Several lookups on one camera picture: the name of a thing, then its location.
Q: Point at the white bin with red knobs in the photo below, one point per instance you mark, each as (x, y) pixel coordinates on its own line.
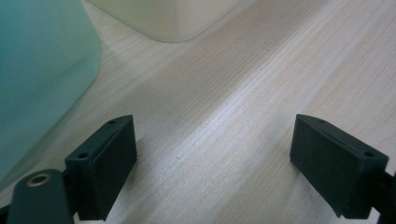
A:
(168, 18)

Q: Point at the translucent green plastic bin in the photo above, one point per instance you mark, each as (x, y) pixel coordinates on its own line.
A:
(40, 77)

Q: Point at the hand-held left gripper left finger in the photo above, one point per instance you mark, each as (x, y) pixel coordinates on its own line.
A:
(102, 168)

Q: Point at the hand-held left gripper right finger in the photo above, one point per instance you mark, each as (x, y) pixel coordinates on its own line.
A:
(336, 168)

